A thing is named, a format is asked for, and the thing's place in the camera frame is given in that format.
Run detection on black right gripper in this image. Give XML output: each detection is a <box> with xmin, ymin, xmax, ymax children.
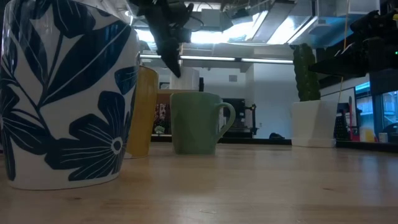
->
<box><xmin>308</xmin><ymin>36</ymin><xmax>398</xmax><ymax>77</ymax></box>

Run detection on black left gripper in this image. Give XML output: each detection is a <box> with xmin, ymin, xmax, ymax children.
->
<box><xmin>136</xmin><ymin>0</ymin><xmax>195</xmax><ymax>78</ymax></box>

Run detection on yellow mug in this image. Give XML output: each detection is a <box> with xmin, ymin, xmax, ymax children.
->
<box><xmin>124</xmin><ymin>65</ymin><xmax>160</xmax><ymax>159</ymax></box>

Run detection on white ribbed cylinder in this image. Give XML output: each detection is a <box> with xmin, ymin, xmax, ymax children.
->
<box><xmin>169</xmin><ymin>67</ymin><xmax>200</xmax><ymax>91</ymax></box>

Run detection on green cactus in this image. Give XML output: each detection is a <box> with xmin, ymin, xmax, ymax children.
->
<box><xmin>292</xmin><ymin>42</ymin><xmax>322</xmax><ymax>103</ymax></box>

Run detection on wooden shelf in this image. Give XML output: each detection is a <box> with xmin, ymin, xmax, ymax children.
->
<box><xmin>156</xmin><ymin>89</ymin><xmax>200</xmax><ymax>105</ymax></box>

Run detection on long ceiling light strip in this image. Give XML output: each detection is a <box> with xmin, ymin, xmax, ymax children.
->
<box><xmin>139</xmin><ymin>54</ymin><xmax>294</xmax><ymax>65</ymax></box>

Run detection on red stand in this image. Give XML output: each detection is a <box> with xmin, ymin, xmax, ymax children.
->
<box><xmin>347</xmin><ymin>95</ymin><xmax>361</xmax><ymax>142</ymax></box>

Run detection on patterned boxes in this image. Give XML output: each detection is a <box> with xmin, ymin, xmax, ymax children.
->
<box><xmin>152</xmin><ymin>103</ymin><xmax>172</xmax><ymax>135</ymax></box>

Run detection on black mesh crate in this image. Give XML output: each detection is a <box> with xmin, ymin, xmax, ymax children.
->
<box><xmin>333</xmin><ymin>114</ymin><xmax>350</xmax><ymax>141</ymax></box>

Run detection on white planter pot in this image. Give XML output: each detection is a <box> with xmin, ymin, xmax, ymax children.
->
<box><xmin>290</xmin><ymin>99</ymin><xmax>340</xmax><ymax>149</ymax></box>

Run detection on green faceted mug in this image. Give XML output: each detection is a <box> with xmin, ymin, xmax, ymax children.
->
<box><xmin>169</xmin><ymin>91</ymin><xmax>237</xmax><ymax>156</ymax></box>

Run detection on yellow container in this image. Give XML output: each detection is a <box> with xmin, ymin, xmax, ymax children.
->
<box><xmin>359</xmin><ymin>126</ymin><xmax>376</xmax><ymax>143</ymax></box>

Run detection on black machine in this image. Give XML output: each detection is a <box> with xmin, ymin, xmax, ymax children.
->
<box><xmin>221</xmin><ymin>98</ymin><xmax>259</xmax><ymax>139</ymax></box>

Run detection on large white blue floral mug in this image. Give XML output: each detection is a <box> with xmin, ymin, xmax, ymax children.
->
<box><xmin>0</xmin><ymin>0</ymin><xmax>140</xmax><ymax>191</ymax></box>

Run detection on yellow hanging cable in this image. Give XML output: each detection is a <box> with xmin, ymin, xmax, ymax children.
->
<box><xmin>338</xmin><ymin>0</ymin><xmax>351</xmax><ymax>103</ymax></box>

